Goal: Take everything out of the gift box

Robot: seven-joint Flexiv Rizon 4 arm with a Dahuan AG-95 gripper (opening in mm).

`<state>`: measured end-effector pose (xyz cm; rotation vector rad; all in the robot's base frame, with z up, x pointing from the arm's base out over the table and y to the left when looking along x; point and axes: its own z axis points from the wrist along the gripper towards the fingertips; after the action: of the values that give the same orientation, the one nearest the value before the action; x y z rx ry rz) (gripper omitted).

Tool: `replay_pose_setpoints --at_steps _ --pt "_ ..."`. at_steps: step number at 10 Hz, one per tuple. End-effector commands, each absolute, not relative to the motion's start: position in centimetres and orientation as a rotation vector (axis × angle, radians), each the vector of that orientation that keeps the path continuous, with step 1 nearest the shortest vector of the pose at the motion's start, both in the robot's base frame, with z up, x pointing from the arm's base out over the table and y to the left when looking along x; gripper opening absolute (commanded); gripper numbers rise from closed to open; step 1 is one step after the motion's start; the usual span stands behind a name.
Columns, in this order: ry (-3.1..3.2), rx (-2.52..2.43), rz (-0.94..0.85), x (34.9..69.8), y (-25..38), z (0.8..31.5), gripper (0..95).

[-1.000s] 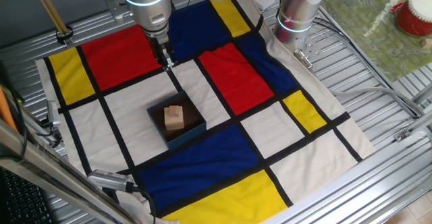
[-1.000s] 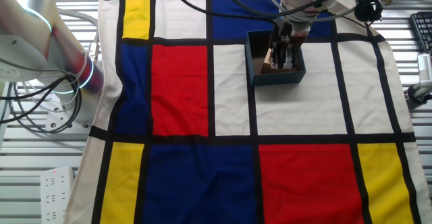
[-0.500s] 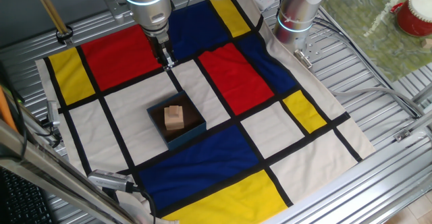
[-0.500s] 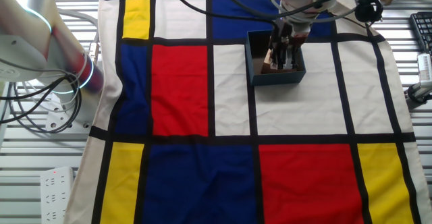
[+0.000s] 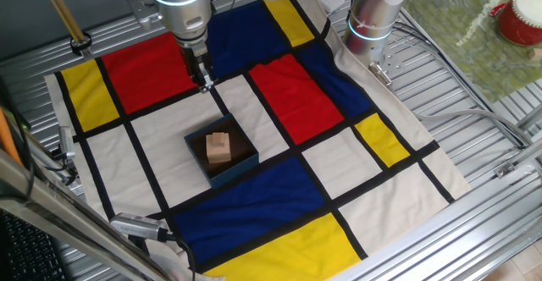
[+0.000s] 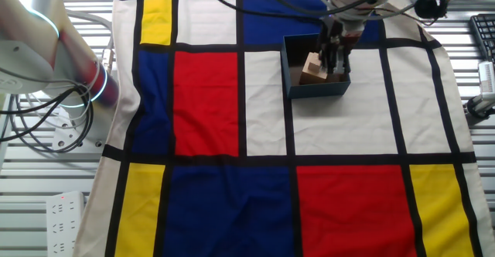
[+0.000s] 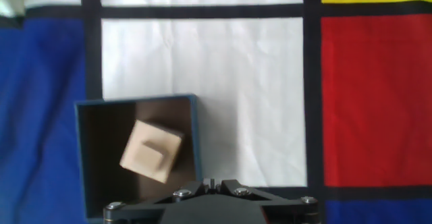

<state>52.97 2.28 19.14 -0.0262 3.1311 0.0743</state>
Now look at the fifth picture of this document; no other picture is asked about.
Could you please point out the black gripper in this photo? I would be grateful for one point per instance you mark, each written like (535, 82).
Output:
(192, 56)

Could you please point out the small wooden cube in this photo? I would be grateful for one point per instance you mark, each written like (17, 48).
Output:
(218, 139)

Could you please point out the large wooden cube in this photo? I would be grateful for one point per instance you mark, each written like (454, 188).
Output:
(218, 156)

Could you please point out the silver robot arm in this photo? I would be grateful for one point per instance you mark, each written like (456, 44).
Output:
(182, 10)

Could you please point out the blue square gift box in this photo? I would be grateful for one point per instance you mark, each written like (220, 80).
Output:
(233, 173)

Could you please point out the Mondrian colour block cloth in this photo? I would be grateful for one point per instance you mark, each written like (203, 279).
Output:
(169, 154)

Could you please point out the black pole clamp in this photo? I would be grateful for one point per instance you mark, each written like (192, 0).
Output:
(80, 44)

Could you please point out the brass tripod pole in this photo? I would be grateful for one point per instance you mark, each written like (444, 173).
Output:
(63, 12)

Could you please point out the metal base clamp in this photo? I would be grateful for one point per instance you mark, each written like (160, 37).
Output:
(380, 73)

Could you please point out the orange rod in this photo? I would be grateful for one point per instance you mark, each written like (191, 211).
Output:
(6, 137)

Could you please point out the black keyboard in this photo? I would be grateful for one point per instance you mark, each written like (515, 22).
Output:
(25, 251)

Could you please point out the green marbled mat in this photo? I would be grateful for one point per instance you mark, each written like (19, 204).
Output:
(466, 61)

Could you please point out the red drum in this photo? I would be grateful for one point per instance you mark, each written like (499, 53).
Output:
(518, 27)

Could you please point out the small wooden block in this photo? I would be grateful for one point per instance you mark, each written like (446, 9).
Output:
(536, 54)

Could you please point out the small silver camera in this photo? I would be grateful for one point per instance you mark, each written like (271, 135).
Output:
(67, 141)

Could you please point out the shiny metal frame bar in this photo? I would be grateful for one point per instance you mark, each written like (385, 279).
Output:
(63, 222)

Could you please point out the small metal bracket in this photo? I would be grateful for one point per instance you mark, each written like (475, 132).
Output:
(504, 169)

